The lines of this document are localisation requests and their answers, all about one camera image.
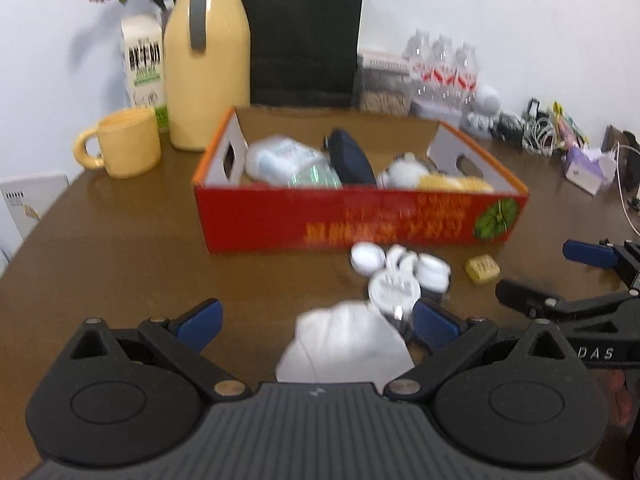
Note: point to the purple tissue pack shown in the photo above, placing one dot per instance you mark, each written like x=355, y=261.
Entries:
x=590, y=172

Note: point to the orange red cardboard box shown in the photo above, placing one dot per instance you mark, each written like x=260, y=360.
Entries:
x=350, y=220

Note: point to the round white tin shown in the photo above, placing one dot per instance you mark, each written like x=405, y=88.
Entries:
x=394, y=290

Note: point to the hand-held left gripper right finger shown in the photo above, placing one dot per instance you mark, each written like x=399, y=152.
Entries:
x=435, y=324

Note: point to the clear green plastic bottle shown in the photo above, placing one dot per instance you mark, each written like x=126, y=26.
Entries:
x=315, y=176

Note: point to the small yellow block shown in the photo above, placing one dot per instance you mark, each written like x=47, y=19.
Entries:
x=482, y=270

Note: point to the white yellow plush toy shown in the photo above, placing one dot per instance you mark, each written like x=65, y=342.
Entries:
x=435, y=177

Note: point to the white blue soft pack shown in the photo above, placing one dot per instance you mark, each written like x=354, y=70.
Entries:
x=280, y=157

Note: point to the navy blue pouch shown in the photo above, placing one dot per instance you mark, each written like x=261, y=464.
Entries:
x=350, y=157

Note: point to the white tin box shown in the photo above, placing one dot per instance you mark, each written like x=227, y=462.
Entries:
x=437, y=107

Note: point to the black paper bag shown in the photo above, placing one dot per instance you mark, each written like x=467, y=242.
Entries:
x=305, y=35

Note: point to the white cloth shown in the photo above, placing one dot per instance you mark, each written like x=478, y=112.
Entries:
x=345, y=342

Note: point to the white booklet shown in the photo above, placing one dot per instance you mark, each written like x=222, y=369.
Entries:
x=25, y=205

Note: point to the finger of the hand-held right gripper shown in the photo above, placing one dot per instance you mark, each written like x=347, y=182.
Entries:
x=525, y=300
x=590, y=253

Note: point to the clear water bottle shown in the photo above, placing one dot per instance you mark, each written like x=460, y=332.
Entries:
x=442, y=67
x=466, y=75
x=419, y=60

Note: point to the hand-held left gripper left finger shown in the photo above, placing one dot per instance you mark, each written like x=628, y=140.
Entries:
x=200, y=325

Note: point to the yellow mug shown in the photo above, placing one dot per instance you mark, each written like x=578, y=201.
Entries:
x=130, y=145

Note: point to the yellow thermos jug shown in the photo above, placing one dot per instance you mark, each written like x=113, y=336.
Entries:
x=215, y=75

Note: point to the flat white red carton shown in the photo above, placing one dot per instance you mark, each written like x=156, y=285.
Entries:
x=382, y=62

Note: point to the person's right hand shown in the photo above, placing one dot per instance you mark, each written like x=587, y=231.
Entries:
x=621, y=400

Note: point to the brown paper bag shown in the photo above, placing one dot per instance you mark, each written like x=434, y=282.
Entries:
x=622, y=145

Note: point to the white green milk carton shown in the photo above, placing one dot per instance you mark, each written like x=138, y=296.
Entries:
x=144, y=70

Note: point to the colourful snack packets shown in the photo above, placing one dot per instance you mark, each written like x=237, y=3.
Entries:
x=570, y=127

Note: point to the white robot figurine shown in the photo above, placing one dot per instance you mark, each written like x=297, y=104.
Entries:
x=482, y=110

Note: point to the clear seed container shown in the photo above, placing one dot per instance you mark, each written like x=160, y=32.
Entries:
x=382, y=95

